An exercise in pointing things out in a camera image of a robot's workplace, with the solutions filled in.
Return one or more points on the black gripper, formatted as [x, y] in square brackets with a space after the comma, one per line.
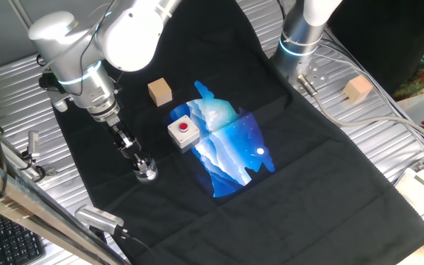
[123, 138]

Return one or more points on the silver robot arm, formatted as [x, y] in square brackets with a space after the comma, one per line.
[79, 37]

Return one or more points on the clear glass jar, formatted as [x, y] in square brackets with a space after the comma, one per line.
[146, 176]

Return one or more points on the grey box with red button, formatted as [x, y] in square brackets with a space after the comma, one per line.
[191, 134]

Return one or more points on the wooden cube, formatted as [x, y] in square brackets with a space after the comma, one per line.
[159, 92]
[357, 90]

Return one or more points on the black keyboard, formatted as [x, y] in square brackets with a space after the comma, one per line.
[13, 243]

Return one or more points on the black cloth with blue print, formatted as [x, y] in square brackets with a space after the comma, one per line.
[307, 202]

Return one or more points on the thin metal pole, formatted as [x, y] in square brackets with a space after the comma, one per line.
[20, 13]

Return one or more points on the black chair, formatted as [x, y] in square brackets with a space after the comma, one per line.
[381, 37]

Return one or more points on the white flat device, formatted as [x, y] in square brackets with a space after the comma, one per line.
[422, 187]

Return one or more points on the wrist camera with silver bracket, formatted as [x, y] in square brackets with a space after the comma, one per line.
[55, 92]

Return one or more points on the silver camera on rail clamp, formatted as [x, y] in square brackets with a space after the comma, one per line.
[33, 141]

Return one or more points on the aluminium frame beam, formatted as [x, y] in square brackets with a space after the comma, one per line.
[13, 195]

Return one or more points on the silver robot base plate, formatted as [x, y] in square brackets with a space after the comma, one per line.
[317, 75]

